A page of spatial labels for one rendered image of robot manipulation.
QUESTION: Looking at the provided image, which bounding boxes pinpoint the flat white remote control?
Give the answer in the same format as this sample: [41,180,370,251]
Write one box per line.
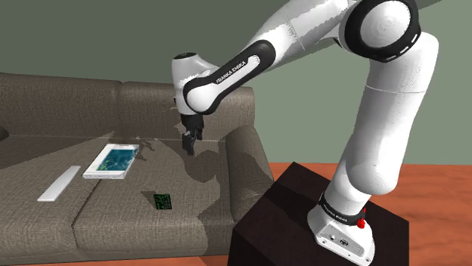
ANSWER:
[37,165,82,203]

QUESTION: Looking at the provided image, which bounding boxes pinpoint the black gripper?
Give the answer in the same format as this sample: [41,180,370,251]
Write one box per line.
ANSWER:
[179,113,205,157]

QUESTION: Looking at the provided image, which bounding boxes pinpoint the dark robot stand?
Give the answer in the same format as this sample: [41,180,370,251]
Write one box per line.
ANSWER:
[227,161,410,266]

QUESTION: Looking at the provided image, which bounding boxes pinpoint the small green-black card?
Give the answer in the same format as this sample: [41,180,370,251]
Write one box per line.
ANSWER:
[153,193,173,211]

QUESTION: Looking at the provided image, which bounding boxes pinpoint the white book with blue cover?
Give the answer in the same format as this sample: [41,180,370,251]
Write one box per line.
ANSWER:
[82,143,141,181]

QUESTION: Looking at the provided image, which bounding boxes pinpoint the grey-brown fabric sofa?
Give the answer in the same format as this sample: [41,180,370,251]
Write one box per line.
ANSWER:
[0,72,275,265]

